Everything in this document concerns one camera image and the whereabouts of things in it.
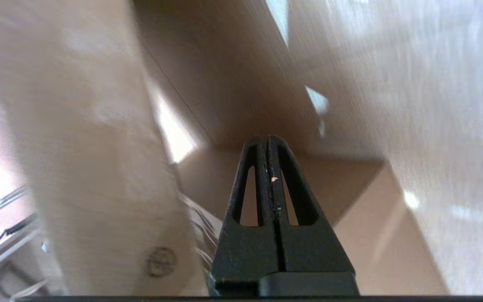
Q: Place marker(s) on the brown cardboard shoe box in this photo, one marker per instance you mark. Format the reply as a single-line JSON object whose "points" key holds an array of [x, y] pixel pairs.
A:
{"points": [[99, 167]]}

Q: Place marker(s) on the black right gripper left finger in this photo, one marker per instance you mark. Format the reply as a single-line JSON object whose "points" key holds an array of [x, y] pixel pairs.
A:
{"points": [[233, 256]]}

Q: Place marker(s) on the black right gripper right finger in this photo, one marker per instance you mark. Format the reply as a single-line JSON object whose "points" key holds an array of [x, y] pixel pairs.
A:
{"points": [[312, 247]]}

